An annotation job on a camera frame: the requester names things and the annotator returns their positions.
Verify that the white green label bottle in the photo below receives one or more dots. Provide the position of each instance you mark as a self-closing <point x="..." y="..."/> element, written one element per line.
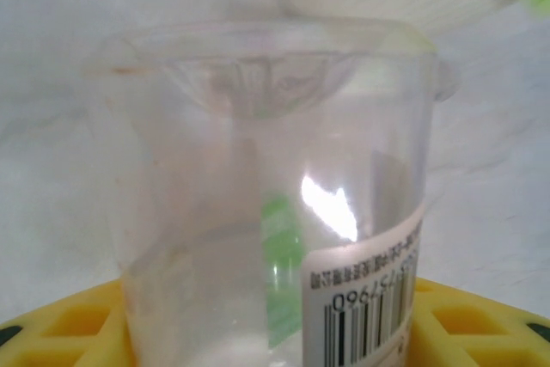
<point x="258" y="169"/>

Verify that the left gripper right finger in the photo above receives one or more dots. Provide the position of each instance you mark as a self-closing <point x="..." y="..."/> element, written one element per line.
<point x="481" y="332"/>

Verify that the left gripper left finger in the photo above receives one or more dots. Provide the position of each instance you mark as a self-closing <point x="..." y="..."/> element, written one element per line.
<point x="51" y="332"/>

